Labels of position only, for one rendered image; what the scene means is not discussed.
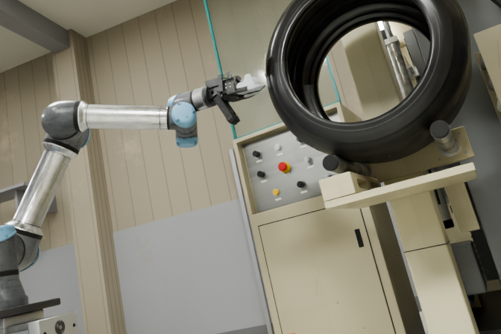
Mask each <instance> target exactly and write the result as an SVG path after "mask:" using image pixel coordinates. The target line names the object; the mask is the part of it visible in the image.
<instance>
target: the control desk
mask: <svg viewBox="0 0 501 334"><path fill-rule="evenodd" d="M324 110H325V112H326V114H327V115H328V116H329V117H330V119H331V120H332V121H334V122H361V121H362V119H361V118H360V117H358V116H357V115H356V114H355V113H353V112H352V111H351V110H349V109H348V108H346V107H345V106H344V105H343V104H342V103H340V102H337V103H334V104H331V105H329V106H326V107H324ZM233 146H234V150H235V153H236V159H237V163H238V167H239V173H240V177H241V181H242V187H243V190H244V194H245V200H246V204H247V208H248V215H249V216H250V223H251V226H252V231H253V237H254V241H255V244H256V250H257V254H258V258H259V264H260V268H261V272H262V278H263V282H264V285H265V291H266V295H267V299H268V305H269V309H270V313H271V319H272V323H273V326H274V332H275V334H292V333H295V334H426V333H425V330H424V328H423V323H422V320H421V318H420V313H419V311H418V306H417V304H416V300H415V296H414V293H413V291H412V286H411V283H410V280H409V276H408V273H407V270H406V266H405V263H404V261H403V256H402V254H401V250H400V246H399V243H398V241H397V236H396V233H395V230H394V226H393V223H392V220H391V216H390V213H389V211H388V206H387V203H386V202H384V203H381V204H376V205H373V206H369V207H364V208H361V209H326V207H325V205H324V202H326V201H324V199H323V195H322V193H321V187H320V184H319V180H322V179H324V178H327V177H332V176H335V175H337V174H338V173H335V172H331V171H327V170H326V169H325V168H324V167H323V164H322V162H323V159H324V158H325V156H327V155H329V154H325V153H322V152H320V151H317V150H315V149H314V148H312V147H310V146H308V145H307V144H305V143H304V142H302V141H301V140H299V139H298V138H297V137H296V136H295V135H294V134H293V133H292V132H291V131H290V130H289V129H288V128H287V127H286V126H285V124H284V123H283V122H282V123H279V124H278V125H274V126H271V127H268V128H266V129H263V130H260V131H257V132H255V133H252V134H249V135H247V136H243V137H241V138H238V139H235V140H233Z"/></svg>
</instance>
